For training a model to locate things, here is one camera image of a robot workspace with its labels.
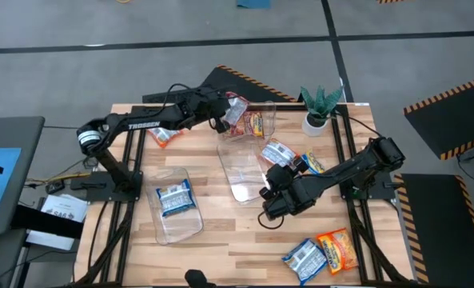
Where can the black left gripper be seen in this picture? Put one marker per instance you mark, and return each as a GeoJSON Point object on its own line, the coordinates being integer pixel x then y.
{"type": "Point", "coordinates": [210, 105]}

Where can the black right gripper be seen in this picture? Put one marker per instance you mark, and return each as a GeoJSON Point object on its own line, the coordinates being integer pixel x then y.
{"type": "Point", "coordinates": [286, 200]}

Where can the red Maruchan ramen packet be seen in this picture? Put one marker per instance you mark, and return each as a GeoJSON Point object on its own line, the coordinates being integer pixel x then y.
{"type": "Point", "coordinates": [236, 110]}

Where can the blue white packet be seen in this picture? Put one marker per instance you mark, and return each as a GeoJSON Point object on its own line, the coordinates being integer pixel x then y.
{"type": "Point", "coordinates": [278, 153]}

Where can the blue Maruchan ramen packet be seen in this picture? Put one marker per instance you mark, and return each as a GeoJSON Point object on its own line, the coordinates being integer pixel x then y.
{"type": "Point", "coordinates": [304, 261]}
{"type": "Point", "coordinates": [314, 163]}
{"type": "Point", "coordinates": [175, 198]}

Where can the yellow orange packet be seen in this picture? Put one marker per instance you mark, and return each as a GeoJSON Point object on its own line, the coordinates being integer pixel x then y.
{"type": "Point", "coordinates": [254, 125]}

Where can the orange Maruchan ramen packet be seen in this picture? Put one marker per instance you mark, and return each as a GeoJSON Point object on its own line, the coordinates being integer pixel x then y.
{"type": "Point", "coordinates": [164, 137]}
{"type": "Point", "coordinates": [337, 252]}

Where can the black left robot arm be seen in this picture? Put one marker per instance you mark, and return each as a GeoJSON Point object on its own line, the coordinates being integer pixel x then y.
{"type": "Point", "coordinates": [148, 125]}

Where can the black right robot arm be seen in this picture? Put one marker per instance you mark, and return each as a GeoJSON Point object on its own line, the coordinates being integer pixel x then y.
{"type": "Point", "coordinates": [340, 173]}

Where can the black ramp with hazard stripes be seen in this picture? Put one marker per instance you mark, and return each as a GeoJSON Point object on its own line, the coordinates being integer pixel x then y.
{"type": "Point", "coordinates": [228, 82]}

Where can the clear plastic bin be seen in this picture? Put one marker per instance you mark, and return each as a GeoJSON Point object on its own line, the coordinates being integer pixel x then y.
{"type": "Point", "coordinates": [269, 120]}
{"type": "Point", "coordinates": [240, 176]}
{"type": "Point", "coordinates": [180, 228]}

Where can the green plant in white pot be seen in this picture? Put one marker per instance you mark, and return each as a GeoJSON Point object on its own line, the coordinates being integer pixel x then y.
{"type": "Point", "coordinates": [318, 108]}

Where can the blue flat item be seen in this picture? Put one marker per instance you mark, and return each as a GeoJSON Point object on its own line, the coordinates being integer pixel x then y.
{"type": "Point", "coordinates": [252, 4]}

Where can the black rounded object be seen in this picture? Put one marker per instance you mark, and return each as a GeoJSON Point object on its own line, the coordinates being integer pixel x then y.
{"type": "Point", "coordinates": [196, 278]}

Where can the black mat with hazard stripes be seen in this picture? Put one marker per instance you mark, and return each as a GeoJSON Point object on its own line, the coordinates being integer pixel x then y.
{"type": "Point", "coordinates": [440, 228]}
{"type": "Point", "coordinates": [452, 116]}

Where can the black power adapter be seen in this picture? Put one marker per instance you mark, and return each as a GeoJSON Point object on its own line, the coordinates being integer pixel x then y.
{"type": "Point", "coordinates": [55, 187]}

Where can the white paper sheets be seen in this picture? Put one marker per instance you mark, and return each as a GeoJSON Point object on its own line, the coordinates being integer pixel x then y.
{"type": "Point", "coordinates": [60, 208]}

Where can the grey desk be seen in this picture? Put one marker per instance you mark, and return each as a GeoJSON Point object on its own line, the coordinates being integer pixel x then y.
{"type": "Point", "coordinates": [25, 136]}

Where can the blue screen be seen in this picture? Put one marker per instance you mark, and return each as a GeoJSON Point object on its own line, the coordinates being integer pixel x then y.
{"type": "Point", "coordinates": [1, 192]}

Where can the black aluminium table frame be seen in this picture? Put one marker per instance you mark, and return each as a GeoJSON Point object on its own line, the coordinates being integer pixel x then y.
{"type": "Point", "coordinates": [288, 107]}

